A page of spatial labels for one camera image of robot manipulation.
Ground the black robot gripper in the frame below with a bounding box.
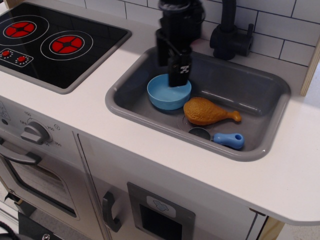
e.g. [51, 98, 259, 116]
[155, 4, 203, 87]

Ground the grey spoon with blue handle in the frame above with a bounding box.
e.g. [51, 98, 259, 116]
[188, 127, 245, 150]

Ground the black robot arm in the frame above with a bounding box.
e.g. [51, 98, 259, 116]
[155, 0, 205, 87]

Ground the light blue plastic bowl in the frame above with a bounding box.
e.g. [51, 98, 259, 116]
[146, 73, 192, 111]

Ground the grey plastic sink basin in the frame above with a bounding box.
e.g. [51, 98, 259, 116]
[105, 48, 291, 162]

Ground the dark grey toy faucet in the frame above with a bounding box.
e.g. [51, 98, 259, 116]
[209, 0, 255, 61]

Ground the orange toy chicken drumstick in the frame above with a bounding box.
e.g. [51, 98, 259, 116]
[183, 97, 242, 126]

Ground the black toy stove top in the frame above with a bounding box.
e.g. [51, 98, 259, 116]
[0, 2, 132, 95]

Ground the white cabinet door with dispenser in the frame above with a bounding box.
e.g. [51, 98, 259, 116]
[77, 134, 267, 240]

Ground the grey oven dial knob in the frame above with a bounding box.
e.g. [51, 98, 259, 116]
[20, 121, 51, 145]

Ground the toy oven door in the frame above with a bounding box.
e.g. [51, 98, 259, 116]
[0, 140, 104, 240]

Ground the grey oven door handle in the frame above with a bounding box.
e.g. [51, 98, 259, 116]
[0, 138, 42, 166]

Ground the grey cabinet door handle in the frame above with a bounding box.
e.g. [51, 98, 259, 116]
[102, 191, 122, 233]

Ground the black cable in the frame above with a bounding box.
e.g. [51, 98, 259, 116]
[0, 221, 18, 240]

